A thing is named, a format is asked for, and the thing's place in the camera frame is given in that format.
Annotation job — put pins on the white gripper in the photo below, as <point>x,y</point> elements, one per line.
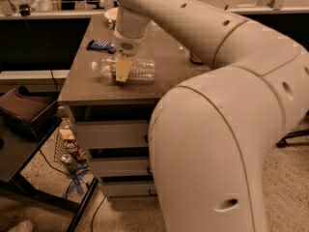
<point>129,46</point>

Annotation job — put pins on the clear plastic water bottle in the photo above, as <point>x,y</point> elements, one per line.
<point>141,69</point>

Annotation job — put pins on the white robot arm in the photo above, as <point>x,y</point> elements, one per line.
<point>209,135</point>

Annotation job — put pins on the blue chip bag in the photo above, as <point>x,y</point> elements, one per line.
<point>101,46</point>

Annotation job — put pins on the white paper bowl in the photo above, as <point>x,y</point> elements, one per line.
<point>111,14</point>

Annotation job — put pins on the grey drawer cabinet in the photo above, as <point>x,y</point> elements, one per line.
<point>87,96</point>

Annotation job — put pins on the top grey drawer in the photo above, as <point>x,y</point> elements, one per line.
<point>113,134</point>

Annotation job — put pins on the grey drawer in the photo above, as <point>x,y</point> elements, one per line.
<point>113,134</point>
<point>113,167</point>
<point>128,189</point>

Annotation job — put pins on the orange soda can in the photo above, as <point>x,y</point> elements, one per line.
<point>195,60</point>

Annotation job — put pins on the middle grey drawer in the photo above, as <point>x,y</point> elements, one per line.
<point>113,167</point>

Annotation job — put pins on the black power adapter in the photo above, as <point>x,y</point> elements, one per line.
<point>24,9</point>

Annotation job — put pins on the bottom grey drawer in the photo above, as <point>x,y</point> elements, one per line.
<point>128,189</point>

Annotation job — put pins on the black side table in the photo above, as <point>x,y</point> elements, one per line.
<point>16,152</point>

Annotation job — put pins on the black office chair base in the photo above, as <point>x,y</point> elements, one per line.
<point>283,142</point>

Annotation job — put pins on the white shoe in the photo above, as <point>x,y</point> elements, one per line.
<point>24,226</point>

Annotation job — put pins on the wire mesh basket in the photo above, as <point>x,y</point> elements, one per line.
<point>68,153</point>

